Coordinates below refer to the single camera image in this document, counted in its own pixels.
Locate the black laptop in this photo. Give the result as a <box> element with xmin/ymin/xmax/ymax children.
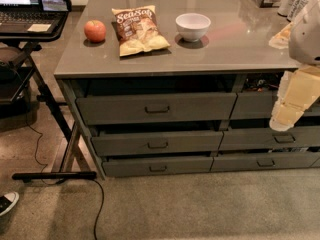
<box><xmin>0</xmin><ymin>0</ymin><xmax>68</xmax><ymax>36</ymax></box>

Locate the black floor cable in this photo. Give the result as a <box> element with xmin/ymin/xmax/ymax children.
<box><xmin>23</xmin><ymin>110</ymin><xmax>105</xmax><ymax>240</ymax></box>

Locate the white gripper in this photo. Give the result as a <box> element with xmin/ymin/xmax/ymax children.
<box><xmin>269</xmin><ymin>65</ymin><xmax>320</xmax><ymax>132</ymax></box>

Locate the sea salt chip bag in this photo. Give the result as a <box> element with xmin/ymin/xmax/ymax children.
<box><xmin>112</xmin><ymin>5</ymin><xmax>170</xmax><ymax>57</ymax></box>

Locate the red apple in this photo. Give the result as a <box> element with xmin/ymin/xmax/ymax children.
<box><xmin>84</xmin><ymin>20</ymin><xmax>106</xmax><ymax>43</ymax></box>

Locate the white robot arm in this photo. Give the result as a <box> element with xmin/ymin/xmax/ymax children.
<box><xmin>269</xmin><ymin>0</ymin><xmax>320</xmax><ymax>132</ymax></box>

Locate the white ceramic bowl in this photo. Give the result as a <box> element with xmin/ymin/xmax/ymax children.
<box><xmin>175</xmin><ymin>13</ymin><xmax>211</xmax><ymax>42</ymax></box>

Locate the yellow sticky note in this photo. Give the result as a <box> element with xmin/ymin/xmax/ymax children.
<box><xmin>27</xmin><ymin>24</ymin><xmax>51</xmax><ymax>32</ymax></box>

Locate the black smartphone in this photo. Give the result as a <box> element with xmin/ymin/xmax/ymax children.
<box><xmin>41</xmin><ymin>0</ymin><xmax>68</xmax><ymax>12</ymax></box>

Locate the black laptop stand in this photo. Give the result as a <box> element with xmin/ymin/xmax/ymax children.
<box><xmin>0</xmin><ymin>10</ymin><xmax>98</xmax><ymax>182</ymax></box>

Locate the black and white sneaker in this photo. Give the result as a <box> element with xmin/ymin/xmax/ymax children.
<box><xmin>0</xmin><ymin>192</ymin><xmax>19</xmax><ymax>216</ymax></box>

